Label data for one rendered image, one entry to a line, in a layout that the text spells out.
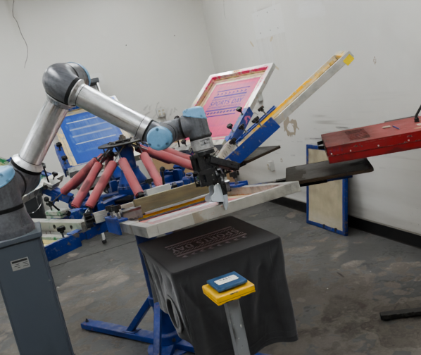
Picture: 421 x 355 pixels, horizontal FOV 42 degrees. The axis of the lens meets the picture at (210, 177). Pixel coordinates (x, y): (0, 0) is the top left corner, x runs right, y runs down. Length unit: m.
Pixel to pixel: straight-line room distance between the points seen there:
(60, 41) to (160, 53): 1.15
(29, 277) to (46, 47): 4.71
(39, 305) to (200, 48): 5.26
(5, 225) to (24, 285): 0.21
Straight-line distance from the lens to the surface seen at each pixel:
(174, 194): 2.46
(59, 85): 1.85
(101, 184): 3.02
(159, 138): 1.75
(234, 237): 2.22
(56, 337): 2.10
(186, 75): 6.84
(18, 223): 1.99
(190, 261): 2.05
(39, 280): 2.02
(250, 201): 1.94
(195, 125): 1.87
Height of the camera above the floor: 1.62
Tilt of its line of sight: 11 degrees down
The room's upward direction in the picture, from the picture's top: 12 degrees counter-clockwise
